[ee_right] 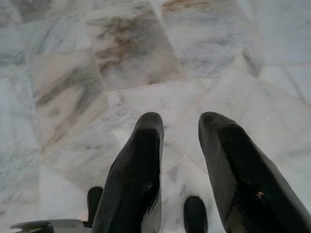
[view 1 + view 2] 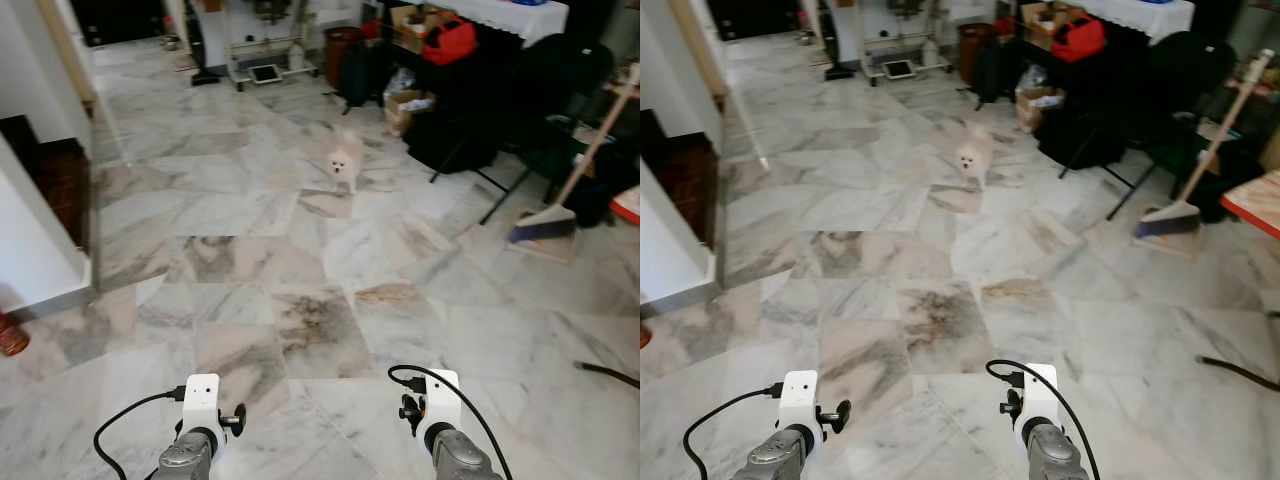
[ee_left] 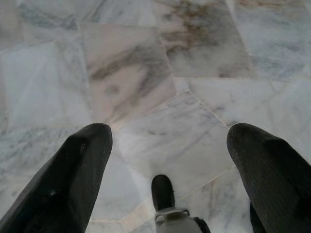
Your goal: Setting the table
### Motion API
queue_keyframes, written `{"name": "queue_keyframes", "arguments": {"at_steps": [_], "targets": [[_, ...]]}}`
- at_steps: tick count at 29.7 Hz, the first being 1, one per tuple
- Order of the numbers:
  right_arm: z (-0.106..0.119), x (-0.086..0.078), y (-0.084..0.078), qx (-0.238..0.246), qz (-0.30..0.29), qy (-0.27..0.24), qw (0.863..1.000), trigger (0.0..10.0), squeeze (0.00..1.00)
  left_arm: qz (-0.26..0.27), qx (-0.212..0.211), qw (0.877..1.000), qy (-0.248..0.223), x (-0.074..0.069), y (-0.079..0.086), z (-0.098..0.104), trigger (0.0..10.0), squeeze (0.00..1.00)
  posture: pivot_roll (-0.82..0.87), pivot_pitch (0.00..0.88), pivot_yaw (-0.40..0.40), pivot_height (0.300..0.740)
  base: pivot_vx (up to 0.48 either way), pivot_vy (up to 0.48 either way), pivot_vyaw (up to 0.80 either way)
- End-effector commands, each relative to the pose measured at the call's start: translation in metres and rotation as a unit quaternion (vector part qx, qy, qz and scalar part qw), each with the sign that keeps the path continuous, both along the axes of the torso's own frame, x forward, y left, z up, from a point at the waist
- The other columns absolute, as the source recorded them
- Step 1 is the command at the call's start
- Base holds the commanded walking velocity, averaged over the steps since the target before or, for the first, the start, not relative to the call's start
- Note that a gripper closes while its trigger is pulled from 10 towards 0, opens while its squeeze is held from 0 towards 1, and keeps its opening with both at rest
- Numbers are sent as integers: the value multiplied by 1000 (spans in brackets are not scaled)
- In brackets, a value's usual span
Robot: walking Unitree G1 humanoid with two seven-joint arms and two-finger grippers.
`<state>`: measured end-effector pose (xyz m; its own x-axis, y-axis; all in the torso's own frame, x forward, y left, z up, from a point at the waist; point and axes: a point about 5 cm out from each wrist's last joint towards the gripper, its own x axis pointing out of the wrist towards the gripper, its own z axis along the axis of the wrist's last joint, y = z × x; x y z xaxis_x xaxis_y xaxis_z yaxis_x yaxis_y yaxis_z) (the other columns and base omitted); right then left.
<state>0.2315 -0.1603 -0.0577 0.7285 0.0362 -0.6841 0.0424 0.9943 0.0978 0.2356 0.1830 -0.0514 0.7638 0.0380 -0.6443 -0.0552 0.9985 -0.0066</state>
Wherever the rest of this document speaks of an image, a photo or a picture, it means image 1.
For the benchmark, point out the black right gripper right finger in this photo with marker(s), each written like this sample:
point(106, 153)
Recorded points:
point(247, 184)

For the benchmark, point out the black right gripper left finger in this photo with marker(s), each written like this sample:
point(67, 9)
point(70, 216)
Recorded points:
point(131, 184)

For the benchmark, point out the white grey flat robot part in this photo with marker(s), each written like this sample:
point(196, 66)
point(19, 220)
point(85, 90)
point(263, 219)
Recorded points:
point(48, 224)

